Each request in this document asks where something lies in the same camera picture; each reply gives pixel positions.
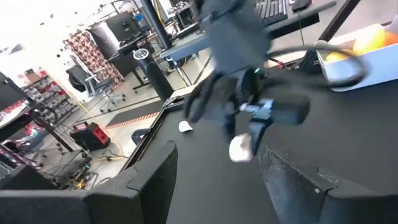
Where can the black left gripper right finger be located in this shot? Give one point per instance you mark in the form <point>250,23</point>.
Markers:
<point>326,205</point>

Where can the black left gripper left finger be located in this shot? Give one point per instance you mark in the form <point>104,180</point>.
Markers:
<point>109,205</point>

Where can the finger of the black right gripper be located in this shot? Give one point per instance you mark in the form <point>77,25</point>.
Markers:
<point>259,133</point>
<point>230,124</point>

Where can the white garlic bulb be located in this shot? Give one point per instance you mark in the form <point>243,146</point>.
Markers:
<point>239,149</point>

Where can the large white garlic cluster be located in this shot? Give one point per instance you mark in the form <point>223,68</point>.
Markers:
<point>185,126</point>

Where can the yellow lemon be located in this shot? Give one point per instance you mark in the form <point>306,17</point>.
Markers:
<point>335,57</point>
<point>370,40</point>

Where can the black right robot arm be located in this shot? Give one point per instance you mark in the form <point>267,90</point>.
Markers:
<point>236,34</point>

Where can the black table mat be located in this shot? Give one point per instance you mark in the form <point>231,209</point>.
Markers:
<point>342,140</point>

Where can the grey desk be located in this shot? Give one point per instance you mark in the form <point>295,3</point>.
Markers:
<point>192,46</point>

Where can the red and black tool case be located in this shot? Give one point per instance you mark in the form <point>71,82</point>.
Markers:
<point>90,135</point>

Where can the backlit black keyboard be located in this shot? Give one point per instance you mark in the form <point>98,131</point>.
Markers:
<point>270,9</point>

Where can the black tower fan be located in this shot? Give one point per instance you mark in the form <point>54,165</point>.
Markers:
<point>154,77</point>

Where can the black hazard-striped floor mat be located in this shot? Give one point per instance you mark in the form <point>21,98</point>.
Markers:
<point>133,116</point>

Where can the black computer mouse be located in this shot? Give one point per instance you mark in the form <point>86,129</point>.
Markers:
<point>301,3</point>

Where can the black office chair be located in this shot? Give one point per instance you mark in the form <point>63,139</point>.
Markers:
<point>90,84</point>

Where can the shelf with parts bins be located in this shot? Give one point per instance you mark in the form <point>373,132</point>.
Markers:
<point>49,96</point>

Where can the clear plastic bin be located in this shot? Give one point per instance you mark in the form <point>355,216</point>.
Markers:
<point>373,71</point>

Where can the patterned fabric panel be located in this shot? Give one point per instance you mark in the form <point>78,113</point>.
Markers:
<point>93,60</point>

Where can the black metal table frame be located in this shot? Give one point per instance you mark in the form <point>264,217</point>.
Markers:
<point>155,124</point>

